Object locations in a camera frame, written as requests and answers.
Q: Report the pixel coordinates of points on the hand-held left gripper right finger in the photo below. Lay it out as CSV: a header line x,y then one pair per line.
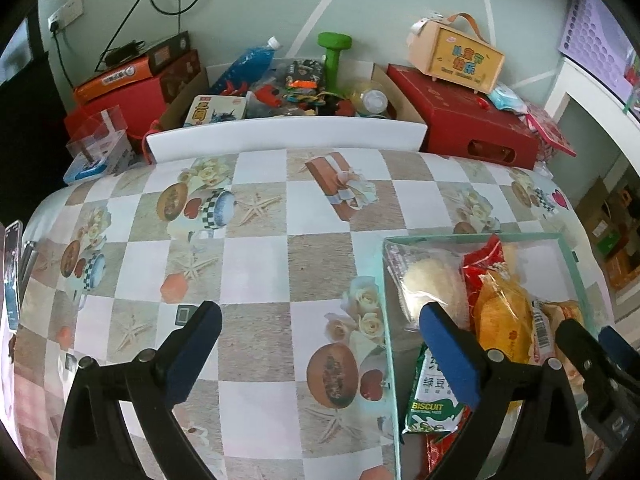
x,y
450,355

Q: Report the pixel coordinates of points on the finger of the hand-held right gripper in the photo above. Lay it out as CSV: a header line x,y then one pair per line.
x,y
582,355
620,352

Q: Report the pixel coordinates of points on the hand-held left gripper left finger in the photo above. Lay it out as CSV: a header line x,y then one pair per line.
x,y
195,355

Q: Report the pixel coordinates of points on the orange snack packet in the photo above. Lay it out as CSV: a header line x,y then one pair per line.
x,y
565,312

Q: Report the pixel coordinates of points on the green biscuit packet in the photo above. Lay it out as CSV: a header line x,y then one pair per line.
x,y
430,405

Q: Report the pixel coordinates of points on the yellow chips packet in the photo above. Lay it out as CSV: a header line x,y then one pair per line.
x,y
505,320

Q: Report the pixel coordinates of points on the white round cake packet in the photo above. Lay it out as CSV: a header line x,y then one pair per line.
x,y
430,280

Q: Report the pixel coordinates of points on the small red snack packet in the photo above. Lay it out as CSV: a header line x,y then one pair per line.
x,y
482,265

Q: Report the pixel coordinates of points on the large red snack packet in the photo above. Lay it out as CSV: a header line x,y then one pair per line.
x,y
440,452

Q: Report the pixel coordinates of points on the checked printed tablecloth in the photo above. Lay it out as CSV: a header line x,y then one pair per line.
x,y
260,270

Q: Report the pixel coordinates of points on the smartphone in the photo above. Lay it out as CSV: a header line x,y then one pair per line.
x,y
12,280

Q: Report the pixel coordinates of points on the clear lidded container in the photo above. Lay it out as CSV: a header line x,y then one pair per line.
x,y
95,165

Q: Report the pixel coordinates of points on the red patterned gift bag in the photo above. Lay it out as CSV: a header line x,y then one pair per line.
x,y
550,130

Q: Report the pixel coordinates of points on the red gift box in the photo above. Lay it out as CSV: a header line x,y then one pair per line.
x,y
450,125

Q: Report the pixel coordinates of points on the white shelf unit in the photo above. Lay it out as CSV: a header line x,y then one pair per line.
x,y
590,120

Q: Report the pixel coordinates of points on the white foam board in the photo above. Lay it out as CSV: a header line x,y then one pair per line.
x,y
285,135

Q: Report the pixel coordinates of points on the clear plastic box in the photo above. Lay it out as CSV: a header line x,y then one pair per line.
x,y
97,130

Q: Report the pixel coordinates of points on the white card game box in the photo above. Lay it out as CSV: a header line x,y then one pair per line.
x,y
215,110

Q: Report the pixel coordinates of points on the plain red box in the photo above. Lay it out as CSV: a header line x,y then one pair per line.
x,y
140,105

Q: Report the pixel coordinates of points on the black cabinet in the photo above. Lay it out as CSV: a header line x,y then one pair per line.
x,y
30,150

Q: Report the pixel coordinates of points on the blue wet wipes pack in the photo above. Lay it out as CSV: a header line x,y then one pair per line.
x,y
507,97

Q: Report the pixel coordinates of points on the cardboard box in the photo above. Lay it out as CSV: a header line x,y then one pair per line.
x,y
395,95

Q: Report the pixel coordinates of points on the clear plastic bottle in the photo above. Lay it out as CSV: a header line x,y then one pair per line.
x,y
372,97

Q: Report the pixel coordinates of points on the brown chocolate box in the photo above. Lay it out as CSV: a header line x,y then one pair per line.
x,y
182,77

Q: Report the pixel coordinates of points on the orange flat box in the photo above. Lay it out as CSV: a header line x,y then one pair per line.
x,y
112,80

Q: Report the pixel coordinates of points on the pile of small toys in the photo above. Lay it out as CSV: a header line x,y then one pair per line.
x,y
300,85

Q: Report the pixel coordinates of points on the blue plastic bottle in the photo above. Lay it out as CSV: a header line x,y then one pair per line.
x,y
245,65

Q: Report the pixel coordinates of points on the tan carry box yellow label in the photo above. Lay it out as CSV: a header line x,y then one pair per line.
x,y
455,57

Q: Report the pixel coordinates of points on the black flat box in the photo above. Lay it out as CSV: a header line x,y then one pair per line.
x,y
167,52

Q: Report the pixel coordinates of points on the black power adapter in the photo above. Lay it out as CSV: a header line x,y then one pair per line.
x,y
122,52

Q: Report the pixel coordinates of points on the purple perforated basket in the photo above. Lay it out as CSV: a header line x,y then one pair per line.
x,y
595,35

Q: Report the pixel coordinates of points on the green dumbbell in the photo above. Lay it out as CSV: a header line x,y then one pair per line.
x,y
334,55

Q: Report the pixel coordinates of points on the black monitor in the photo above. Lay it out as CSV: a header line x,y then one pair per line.
x,y
17,52

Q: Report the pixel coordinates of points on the white wall socket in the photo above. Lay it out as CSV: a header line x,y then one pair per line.
x,y
66,11

